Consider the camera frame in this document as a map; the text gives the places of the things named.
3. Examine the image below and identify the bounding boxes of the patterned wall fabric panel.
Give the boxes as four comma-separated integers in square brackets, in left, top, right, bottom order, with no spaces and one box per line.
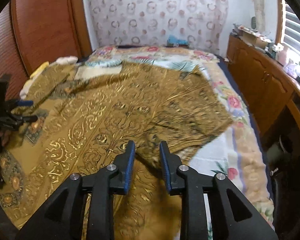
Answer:
[88,0,228,53]

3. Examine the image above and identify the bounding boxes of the window blinds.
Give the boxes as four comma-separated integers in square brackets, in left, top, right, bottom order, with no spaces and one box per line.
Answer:
[281,0,300,63]

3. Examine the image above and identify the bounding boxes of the blue item at headboard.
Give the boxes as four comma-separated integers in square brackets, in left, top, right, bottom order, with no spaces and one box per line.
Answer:
[166,35,189,48]

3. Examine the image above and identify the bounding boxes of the brown wooden wardrobe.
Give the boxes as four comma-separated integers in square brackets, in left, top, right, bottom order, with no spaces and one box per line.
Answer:
[0,0,92,99]

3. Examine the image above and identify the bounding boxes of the yellow Pikachu plush toy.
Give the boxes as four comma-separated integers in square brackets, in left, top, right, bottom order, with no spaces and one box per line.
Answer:
[30,61,50,79]

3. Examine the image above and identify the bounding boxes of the person's left hand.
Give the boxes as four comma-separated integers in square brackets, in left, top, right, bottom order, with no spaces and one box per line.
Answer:
[0,130,11,146]

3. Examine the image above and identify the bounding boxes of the floral bed quilt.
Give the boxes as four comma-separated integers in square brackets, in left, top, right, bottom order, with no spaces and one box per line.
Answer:
[89,47,274,224]

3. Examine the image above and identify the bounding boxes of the palm leaf print blanket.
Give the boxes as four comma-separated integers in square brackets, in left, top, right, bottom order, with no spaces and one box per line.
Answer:
[74,59,199,80]

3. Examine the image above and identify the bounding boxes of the wooden side cabinet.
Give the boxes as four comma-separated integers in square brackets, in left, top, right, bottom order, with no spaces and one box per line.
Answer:
[226,35,300,137]

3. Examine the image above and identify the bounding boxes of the gold patterned batik cloth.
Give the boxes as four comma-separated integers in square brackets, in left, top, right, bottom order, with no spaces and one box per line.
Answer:
[0,61,235,240]

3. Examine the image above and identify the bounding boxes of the clutter on cabinet top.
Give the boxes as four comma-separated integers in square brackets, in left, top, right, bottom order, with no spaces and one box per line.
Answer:
[232,24,300,86]

